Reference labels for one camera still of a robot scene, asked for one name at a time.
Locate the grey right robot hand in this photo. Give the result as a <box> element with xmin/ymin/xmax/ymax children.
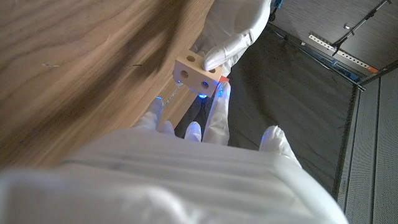
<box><xmin>0</xmin><ymin>81</ymin><xmax>349</xmax><ymax>224</ymax></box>

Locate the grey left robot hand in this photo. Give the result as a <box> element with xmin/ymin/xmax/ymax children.
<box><xmin>189</xmin><ymin>0</ymin><xmax>273</xmax><ymax>77</ymax></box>

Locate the wooden block with holes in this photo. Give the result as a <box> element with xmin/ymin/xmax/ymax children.
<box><xmin>172</xmin><ymin>50</ymin><xmax>224</xmax><ymax>98</ymax></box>

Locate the black backdrop curtain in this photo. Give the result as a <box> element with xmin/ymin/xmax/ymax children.
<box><xmin>174</xmin><ymin>23</ymin><xmax>358</xmax><ymax>195</ymax></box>

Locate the black backdrop stand pole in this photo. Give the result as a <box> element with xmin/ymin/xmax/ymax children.
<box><xmin>266</xmin><ymin>21</ymin><xmax>367</xmax><ymax>93</ymax></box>

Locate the white cabinet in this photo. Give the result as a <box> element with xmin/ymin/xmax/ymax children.
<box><xmin>337</xmin><ymin>67</ymin><xmax>398</xmax><ymax>224</ymax></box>

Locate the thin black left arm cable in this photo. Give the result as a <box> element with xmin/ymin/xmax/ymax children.
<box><xmin>267</xmin><ymin>0</ymin><xmax>284</xmax><ymax>22</ymax></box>

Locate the dark wall rail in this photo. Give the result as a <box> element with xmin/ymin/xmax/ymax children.
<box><xmin>308</xmin><ymin>33</ymin><xmax>380</xmax><ymax>75</ymax></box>

